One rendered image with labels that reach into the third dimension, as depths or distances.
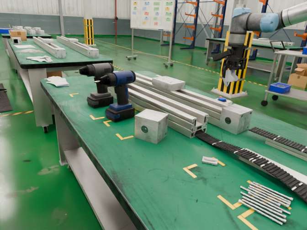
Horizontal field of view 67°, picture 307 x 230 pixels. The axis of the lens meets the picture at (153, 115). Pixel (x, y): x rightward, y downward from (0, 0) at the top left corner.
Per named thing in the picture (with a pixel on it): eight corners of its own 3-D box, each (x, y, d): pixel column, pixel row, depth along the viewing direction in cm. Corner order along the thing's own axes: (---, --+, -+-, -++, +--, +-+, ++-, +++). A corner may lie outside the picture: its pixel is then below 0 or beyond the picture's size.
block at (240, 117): (251, 128, 105) (256, 108, 102) (236, 134, 98) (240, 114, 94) (234, 121, 112) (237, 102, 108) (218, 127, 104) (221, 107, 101)
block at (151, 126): (169, 133, 96) (171, 112, 93) (156, 144, 87) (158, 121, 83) (148, 127, 101) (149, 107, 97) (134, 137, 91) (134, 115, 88)
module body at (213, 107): (230, 122, 110) (234, 105, 107) (218, 127, 104) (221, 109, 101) (134, 83, 166) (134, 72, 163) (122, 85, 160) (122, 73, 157)
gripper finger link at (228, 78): (230, 89, 113) (234, 70, 109) (220, 86, 117) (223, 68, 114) (234, 88, 115) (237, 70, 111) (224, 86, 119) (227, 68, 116)
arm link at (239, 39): (226, 33, 108) (235, 33, 113) (224, 43, 110) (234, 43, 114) (240, 34, 103) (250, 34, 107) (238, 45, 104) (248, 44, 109)
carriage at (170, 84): (184, 93, 131) (185, 81, 128) (170, 96, 124) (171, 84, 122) (165, 86, 142) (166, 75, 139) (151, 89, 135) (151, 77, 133)
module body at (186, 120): (205, 132, 99) (208, 113, 96) (190, 138, 93) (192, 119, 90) (111, 87, 155) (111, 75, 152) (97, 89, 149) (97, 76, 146)
